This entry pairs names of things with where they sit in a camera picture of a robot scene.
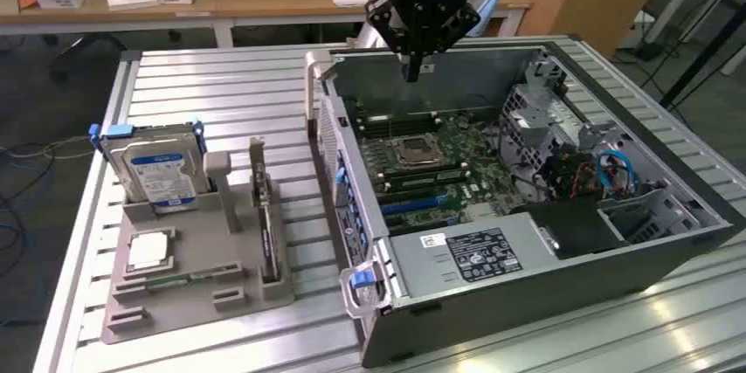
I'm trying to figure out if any black expansion slot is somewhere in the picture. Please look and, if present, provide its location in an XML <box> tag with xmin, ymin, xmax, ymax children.
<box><xmin>387</xmin><ymin>215</ymin><xmax>450</xmax><ymax>234</ymax></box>

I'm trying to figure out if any blue floor cable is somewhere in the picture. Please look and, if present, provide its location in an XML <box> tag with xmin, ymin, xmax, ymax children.
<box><xmin>0</xmin><ymin>145</ymin><xmax>48</xmax><ymax>326</ymax></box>

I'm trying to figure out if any black installed RAM stick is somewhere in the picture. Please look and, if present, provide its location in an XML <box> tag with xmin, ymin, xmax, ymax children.
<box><xmin>378</xmin><ymin>163</ymin><xmax>467</xmax><ymax>183</ymax></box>
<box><xmin>382</xmin><ymin>174</ymin><xmax>468</xmax><ymax>193</ymax></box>

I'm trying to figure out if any blue expansion slot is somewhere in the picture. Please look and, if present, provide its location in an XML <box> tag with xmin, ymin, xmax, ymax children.
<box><xmin>378</xmin><ymin>195</ymin><xmax>446</xmax><ymax>216</ymax></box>

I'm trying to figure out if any silver CPU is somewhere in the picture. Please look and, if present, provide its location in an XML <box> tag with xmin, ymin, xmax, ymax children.
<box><xmin>125</xmin><ymin>234</ymin><xmax>169</xmax><ymax>268</ymax></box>

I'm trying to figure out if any black RAM slot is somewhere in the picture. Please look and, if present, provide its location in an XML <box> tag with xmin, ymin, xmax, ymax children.
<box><xmin>355</xmin><ymin>111</ymin><xmax>442</xmax><ymax>126</ymax></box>
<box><xmin>359</xmin><ymin>121</ymin><xmax>442</xmax><ymax>137</ymax></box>

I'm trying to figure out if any blue wire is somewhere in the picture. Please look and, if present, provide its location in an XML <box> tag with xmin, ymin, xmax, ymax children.
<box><xmin>596</xmin><ymin>149</ymin><xmax>642</xmax><ymax>199</ymax></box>

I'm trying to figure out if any white floor cable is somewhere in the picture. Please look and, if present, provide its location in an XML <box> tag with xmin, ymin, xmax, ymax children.
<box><xmin>0</xmin><ymin>136</ymin><xmax>95</xmax><ymax>160</ymax></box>

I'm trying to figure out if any CPU socket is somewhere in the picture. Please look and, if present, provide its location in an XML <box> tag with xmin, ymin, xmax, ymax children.
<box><xmin>391</xmin><ymin>133</ymin><xmax>439</xmax><ymax>169</ymax></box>

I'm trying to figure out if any green RAM stick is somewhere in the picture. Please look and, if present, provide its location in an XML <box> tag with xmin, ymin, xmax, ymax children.
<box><xmin>143</xmin><ymin>271</ymin><xmax>216</xmax><ymax>292</ymax></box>

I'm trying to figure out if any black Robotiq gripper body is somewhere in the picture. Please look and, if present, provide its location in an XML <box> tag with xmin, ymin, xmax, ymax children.
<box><xmin>387</xmin><ymin>0</ymin><xmax>478</xmax><ymax>56</ymax></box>

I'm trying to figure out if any black open PC case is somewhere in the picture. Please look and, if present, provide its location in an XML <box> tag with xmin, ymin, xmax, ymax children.
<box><xmin>304</xmin><ymin>34</ymin><xmax>734</xmax><ymax>369</ymax></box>

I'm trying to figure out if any black plastic shroud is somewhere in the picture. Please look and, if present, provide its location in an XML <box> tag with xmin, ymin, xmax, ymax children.
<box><xmin>510</xmin><ymin>197</ymin><xmax>631</xmax><ymax>260</ymax></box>

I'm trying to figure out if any grey power supply unit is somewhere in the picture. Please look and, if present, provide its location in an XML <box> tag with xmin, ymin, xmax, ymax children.
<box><xmin>388</xmin><ymin>211</ymin><xmax>555</xmax><ymax>300</ymax></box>

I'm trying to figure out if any grey case handle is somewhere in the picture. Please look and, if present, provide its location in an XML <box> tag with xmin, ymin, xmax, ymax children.
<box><xmin>339</xmin><ymin>259</ymin><xmax>391</xmax><ymax>318</ymax></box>

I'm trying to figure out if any silver disk bay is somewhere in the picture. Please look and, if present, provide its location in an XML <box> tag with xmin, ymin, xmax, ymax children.
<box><xmin>596</xmin><ymin>187</ymin><xmax>701</xmax><ymax>245</ymax></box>

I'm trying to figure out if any grey parts rack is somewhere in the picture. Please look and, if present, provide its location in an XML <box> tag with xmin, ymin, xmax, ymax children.
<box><xmin>97</xmin><ymin>136</ymin><xmax>296</xmax><ymax>343</ymax></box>

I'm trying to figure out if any black slanted stand pole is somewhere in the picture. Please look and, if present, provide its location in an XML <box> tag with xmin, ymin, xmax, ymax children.
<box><xmin>658</xmin><ymin>0</ymin><xmax>746</xmax><ymax>107</ymax></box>

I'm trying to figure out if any silver drive cage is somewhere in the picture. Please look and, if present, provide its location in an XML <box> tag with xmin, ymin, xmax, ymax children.
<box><xmin>498</xmin><ymin>82</ymin><xmax>590</xmax><ymax>164</ymax></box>

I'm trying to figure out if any hard disk with blue caddy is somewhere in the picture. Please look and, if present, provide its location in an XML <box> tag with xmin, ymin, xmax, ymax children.
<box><xmin>87</xmin><ymin>121</ymin><xmax>207</xmax><ymax>216</ymax></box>

